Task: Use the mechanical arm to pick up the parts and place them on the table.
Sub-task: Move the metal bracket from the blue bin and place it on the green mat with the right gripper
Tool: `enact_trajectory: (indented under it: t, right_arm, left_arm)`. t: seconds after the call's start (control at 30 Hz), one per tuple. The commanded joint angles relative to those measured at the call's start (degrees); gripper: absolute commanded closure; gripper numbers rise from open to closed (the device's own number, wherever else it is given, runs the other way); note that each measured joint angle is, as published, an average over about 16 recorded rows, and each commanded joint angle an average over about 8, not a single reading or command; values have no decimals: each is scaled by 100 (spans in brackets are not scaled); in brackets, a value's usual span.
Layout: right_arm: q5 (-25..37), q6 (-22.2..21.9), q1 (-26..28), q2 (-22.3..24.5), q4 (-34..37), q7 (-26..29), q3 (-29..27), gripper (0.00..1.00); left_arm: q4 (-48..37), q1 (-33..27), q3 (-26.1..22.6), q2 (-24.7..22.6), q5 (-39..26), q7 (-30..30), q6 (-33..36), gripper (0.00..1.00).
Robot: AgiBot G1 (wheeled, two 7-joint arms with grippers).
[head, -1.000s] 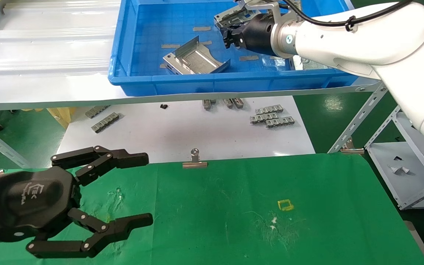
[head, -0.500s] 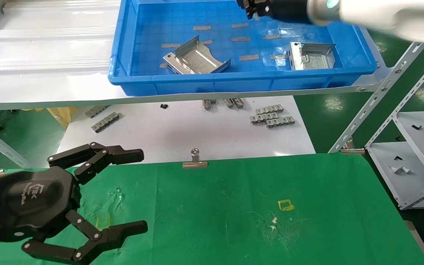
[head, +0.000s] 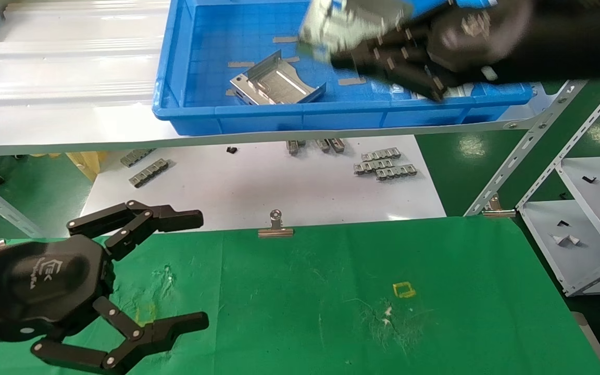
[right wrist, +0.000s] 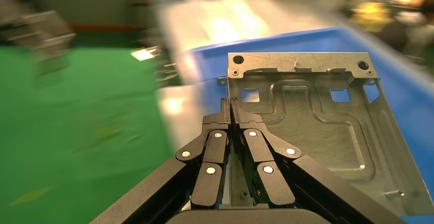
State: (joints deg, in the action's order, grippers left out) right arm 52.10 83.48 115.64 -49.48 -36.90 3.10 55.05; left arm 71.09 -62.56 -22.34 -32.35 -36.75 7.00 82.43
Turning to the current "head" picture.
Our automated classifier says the silver binder clip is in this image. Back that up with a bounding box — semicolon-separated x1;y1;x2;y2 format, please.
481;193;517;218
257;210;295;239

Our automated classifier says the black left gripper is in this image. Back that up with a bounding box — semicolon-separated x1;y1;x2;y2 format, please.
0;201;210;375

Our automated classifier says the blue plastic bin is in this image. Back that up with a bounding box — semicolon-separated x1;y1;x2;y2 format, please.
153;0;534;137

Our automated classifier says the grey metal beam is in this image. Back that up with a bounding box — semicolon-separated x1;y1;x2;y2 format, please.
0;194;45;239

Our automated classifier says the green table cloth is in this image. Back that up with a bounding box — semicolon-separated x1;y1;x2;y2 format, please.
0;215;600;375

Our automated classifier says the white perforated metal rack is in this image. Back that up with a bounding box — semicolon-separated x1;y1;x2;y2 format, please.
516;68;600;297

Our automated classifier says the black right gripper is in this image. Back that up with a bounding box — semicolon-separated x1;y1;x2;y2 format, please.
330;0;600;102

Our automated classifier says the grey metal shelf rack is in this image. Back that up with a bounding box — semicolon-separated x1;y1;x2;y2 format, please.
0;0;600;217

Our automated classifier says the bent sheet metal bracket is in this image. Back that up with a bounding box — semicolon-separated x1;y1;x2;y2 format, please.
230;51;327;106
412;83;475;101
297;0;415;63

